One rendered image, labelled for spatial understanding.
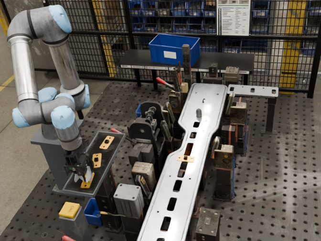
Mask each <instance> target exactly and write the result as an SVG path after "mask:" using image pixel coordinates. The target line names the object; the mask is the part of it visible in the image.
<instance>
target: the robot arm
mask: <svg viewBox="0 0 321 241"><path fill-rule="evenodd" d="M71 31H72V28H71V24H70V22H69V19H68V16H67V14H66V12H65V10H64V8H63V7H62V6H61V5H53V6H52V5H50V6H47V7H42V8H37V9H32V10H25V11H22V12H20V13H18V14H17V15H16V16H15V17H14V18H13V20H12V21H11V23H10V25H9V28H8V31H7V44H8V47H9V48H10V49H11V56H12V63H13V71H14V78H15V86H16V93H17V101H18V107H17V108H15V109H13V110H12V117H13V121H14V123H15V125H16V126H17V127H19V128H22V127H30V126H33V125H37V124H42V134H43V137H44V138H46V139H48V140H57V139H59V141H60V143H61V146H62V148H63V149H64V158H65V160H66V162H65V164H64V169H65V172H66V174H67V176H68V175H69V173H74V174H75V179H74V180H75V182H77V181H78V179H79V178H80V179H81V180H83V181H85V175H86V182H88V181H89V182H90V181H91V179H92V176H93V170H94V162H93V160H92V158H91V157H90V156H89V154H88V153H86V152H84V151H83V149H84V148H86V147H87V146H89V139H86V138H81V136H80V133H79V129H78V126H77V123H76V116H75V111H77V110H83V109H86V108H89V107H90V97H89V90H88V85H86V84H84V83H83V81H82V80H79V76H78V73H77V70H76V67H75V63H74V60H73V56H72V53H71V50H70V46H69V43H68V38H69V36H70V34H69V33H70V32H71ZM40 38H41V39H42V41H43V43H44V44H46V45H48V47H49V50H50V53H51V56H52V58H53V62H54V65H55V67H56V70H57V73H58V76H59V78H60V81H61V84H62V85H61V87H60V90H56V89H55V88H52V87H48V88H44V89H42V90H40V91H38V90H37V84H36V77H35V71H34V65H33V58H32V49H31V47H32V45H33V40H34V39H40ZM66 167H67V169H68V171H66ZM68 167H69V168H68Z"/></svg>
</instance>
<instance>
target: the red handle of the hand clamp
mask: <svg viewBox="0 0 321 241"><path fill-rule="evenodd" d="M156 81H158V82H160V83H161V84H163V85H165V86H167V87H169V88H170V89H172V90H174V91H176V90H175V87H173V86H171V85H170V84H168V83H166V82H165V81H164V80H162V79H160V78H159V77H158V78H156Z"/></svg>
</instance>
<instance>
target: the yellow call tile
mask: <svg viewBox="0 0 321 241"><path fill-rule="evenodd" d="M79 207H80V205H79V204H76V203H71V202H65V204H64V206H63V207H62V209H61V211H60V213H59V216H63V217H69V218H74V216H75V214H76V212H77V210H78V209H79Z"/></svg>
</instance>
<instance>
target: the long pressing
mask: <svg viewBox="0 0 321 241"><path fill-rule="evenodd" d="M227 89H228V87H227V86H226V85H219V84H204V83H193V84H192V85H191V88H190V90H189V93H188V96H187V98H186V101H185V104H184V106H183V109H182V112H181V114H180V117H179V120H178V125H179V127H180V128H181V129H182V130H183V131H184V132H185V135H184V138H183V141H182V144H181V147H180V149H178V150H177V151H174V152H172V153H170V154H169V155H168V156H167V158H166V161H165V164H164V166H163V169H162V172H161V174H160V177H159V180H158V182H157V185H156V188H155V191H154V193H153V196H152V199H151V202H150V205H149V207H148V210H147V213H146V216H145V218H144V221H143V223H142V226H141V229H140V231H139V235H138V237H137V240H136V241H157V239H158V238H162V239H164V240H165V241H186V238H187V234H188V230H189V226H190V222H191V218H192V214H193V209H194V205H195V202H196V198H197V194H198V190H199V186H200V182H201V178H202V174H203V169H204V165H205V161H206V158H207V154H208V150H209V146H210V142H211V138H212V135H213V134H214V133H215V132H216V131H217V130H218V129H219V125H220V121H221V117H222V113H223V109H224V105H225V99H226V95H227ZM204 98H205V100H204V103H202V102H203V99H204ZM198 108H200V109H201V110H202V117H200V118H198V117H196V110H197V109H198ZM195 122H199V123H200V124H199V127H198V128H194V127H193V125H194V123H195ZM191 132H196V133H197V134H196V137H195V139H190V135H191ZM188 143H193V148H192V151H191V154H190V156H194V157H195V159H194V162H193V163H191V162H187V163H188V164H187V167H186V170H185V174H184V177H183V178H179V177H177V176H178V172H179V169H180V167H181V163H182V162H183V161H177V157H178V155H184V153H185V150H186V147H187V144H188ZM189 178H191V179H189ZM176 180H181V181H182V184H181V188H180V191H179V192H173V188H174V185H175V182H176ZM172 197H173V198H176V199H177V201H176V204H175V207H174V210H173V211H168V210H167V207H168V204H169V201H170V198H172ZM157 211H159V213H157ZM165 217H170V218H171V221H170V224H169V227H168V231H167V232H164V231H161V226H162V223H163V220H164V218H165Z"/></svg>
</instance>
